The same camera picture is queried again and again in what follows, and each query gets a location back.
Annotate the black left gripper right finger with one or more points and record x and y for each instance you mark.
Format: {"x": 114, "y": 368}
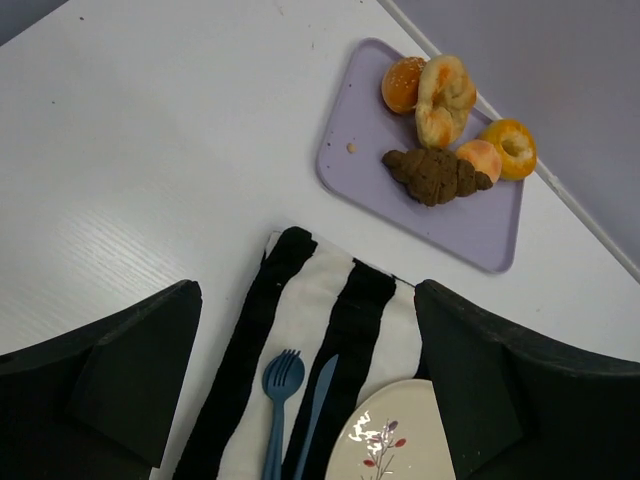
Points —
{"x": 516, "y": 404}

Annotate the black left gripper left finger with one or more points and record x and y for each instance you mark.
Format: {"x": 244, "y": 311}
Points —
{"x": 98, "y": 402}

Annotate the brown chocolate croissant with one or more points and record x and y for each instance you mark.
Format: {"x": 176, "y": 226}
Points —
{"x": 434, "y": 176}

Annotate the pale twisted bread roll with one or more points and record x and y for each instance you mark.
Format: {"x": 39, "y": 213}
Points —
{"x": 446, "y": 96}

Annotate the cream pink floral plate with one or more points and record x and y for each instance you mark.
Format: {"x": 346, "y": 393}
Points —
{"x": 397, "y": 433}

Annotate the blue plastic fork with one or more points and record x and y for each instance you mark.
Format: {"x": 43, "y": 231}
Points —
{"x": 281, "y": 380}

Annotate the blue plastic knife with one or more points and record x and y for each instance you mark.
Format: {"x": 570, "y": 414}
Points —
{"x": 321, "y": 389}

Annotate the black white striped placemat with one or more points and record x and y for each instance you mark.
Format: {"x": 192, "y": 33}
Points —
{"x": 307, "y": 295}

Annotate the small round peach bun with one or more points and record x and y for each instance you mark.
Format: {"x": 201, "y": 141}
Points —
{"x": 484, "y": 157}

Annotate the lavender plastic tray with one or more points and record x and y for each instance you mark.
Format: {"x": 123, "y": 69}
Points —
{"x": 371, "y": 157}

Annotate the sesame burger bun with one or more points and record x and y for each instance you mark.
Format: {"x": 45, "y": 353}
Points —
{"x": 399, "y": 86}

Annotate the yellow ring donut bread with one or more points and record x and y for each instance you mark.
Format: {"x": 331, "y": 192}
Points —
{"x": 515, "y": 145}

